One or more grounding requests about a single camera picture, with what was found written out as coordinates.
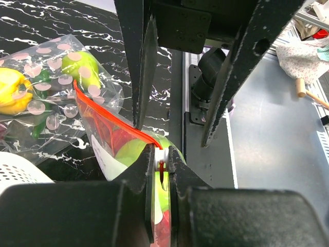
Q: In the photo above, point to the wooden mallet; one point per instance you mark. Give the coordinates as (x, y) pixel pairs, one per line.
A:
(302, 92)

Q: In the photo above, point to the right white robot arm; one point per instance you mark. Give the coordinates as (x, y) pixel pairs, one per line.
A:
(208, 79)

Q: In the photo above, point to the green fake pear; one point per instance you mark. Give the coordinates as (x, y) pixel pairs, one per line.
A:
(83, 67)

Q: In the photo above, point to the clear red-zip bag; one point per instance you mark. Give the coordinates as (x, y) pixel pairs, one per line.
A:
(137, 166)

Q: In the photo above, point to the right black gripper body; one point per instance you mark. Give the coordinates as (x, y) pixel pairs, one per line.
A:
(189, 26)

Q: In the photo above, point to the red fake chili peppers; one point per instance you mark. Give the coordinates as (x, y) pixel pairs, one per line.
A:
(117, 146)

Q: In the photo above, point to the white slotted cable duct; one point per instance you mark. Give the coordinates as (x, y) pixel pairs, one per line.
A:
(323, 139)

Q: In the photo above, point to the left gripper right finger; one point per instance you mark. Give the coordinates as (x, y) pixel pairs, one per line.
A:
(206, 216)

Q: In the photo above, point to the floral cloth bundle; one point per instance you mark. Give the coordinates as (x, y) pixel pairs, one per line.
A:
(307, 60)

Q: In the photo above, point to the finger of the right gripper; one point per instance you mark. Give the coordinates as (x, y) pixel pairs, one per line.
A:
(139, 32)
(261, 23)

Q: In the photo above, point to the white perforated plastic basket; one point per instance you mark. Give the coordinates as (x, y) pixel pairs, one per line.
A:
(16, 170)

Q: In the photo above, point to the dotted bag with yellow pepper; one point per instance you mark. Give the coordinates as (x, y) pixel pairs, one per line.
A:
(51, 120)

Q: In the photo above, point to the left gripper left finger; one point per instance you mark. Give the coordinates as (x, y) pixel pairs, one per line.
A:
(91, 213)

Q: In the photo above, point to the yellow fake bell pepper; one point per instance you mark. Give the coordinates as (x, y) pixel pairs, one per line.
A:
(14, 91)

